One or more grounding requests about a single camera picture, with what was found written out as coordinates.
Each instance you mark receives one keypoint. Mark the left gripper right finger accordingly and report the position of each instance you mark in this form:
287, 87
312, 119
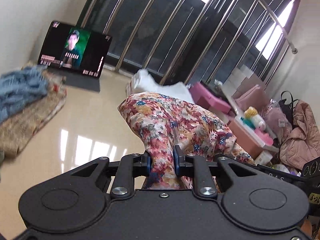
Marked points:
195, 167

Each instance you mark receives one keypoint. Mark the pink plastic tray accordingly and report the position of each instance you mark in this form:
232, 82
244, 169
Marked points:
265, 137

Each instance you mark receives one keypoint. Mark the tablet showing video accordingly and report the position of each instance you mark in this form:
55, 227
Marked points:
76, 53

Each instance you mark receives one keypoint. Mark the stacked white boxes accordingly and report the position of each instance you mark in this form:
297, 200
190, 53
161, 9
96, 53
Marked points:
240, 81

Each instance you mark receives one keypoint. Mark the white flat board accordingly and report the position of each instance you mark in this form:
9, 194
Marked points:
239, 114

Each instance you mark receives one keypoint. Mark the magenta pink box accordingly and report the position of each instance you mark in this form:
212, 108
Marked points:
207, 100

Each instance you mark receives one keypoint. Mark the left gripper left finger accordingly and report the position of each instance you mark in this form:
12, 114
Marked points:
128, 168

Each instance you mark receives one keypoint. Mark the blue knitted garment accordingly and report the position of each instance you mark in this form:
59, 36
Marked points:
21, 88

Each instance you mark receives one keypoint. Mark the pink bag in plastic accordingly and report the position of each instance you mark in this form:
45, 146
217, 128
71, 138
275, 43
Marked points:
276, 120

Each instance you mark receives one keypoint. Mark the white small carton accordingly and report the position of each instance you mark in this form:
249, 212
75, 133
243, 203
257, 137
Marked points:
264, 158

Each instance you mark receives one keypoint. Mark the large salmon pink box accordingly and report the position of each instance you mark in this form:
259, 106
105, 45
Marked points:
246, 138

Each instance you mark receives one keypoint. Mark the beige crochet garment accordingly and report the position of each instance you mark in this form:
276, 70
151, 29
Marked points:
18, 130

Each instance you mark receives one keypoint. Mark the folded white cloth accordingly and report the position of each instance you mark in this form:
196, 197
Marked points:
142, 81

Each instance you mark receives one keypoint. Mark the pink upright cushion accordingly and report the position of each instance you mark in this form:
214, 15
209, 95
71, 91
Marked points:
255, 97

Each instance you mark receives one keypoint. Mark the floral patterned dress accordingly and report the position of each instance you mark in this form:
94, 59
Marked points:
162, 122

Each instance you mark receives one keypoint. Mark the pink padded jacket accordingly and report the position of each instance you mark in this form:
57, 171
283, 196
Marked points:
302, 144

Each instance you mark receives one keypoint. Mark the yellow white plush toy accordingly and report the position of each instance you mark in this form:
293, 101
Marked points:
254, 117

